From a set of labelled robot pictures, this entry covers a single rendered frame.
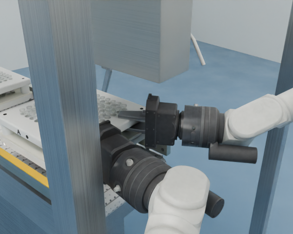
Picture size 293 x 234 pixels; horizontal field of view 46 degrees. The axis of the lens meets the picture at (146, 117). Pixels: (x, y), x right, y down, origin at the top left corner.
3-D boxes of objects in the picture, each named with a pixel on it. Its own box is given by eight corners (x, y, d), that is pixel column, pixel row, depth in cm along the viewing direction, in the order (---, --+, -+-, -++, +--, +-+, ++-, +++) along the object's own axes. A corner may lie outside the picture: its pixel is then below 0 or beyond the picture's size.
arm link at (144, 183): (118, 221, 56) (168, 265, 49) (129, 163, 52) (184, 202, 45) (165, 201, 64) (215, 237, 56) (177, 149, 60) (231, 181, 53)
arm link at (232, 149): (204, 99, 71) (261, 103, 69) (201, 117, 81) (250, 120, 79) (201, 153, 67) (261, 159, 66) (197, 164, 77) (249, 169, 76)
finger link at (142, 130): (117, 127, 74) (145, 130, 74) (120, 120, 77) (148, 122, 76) (117, 133, 75) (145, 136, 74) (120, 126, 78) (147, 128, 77)
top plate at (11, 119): (-4, 122, 76) (-6, 114, 75) (81, 89, 93) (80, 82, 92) (66, 163, 62) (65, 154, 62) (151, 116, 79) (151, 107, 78)
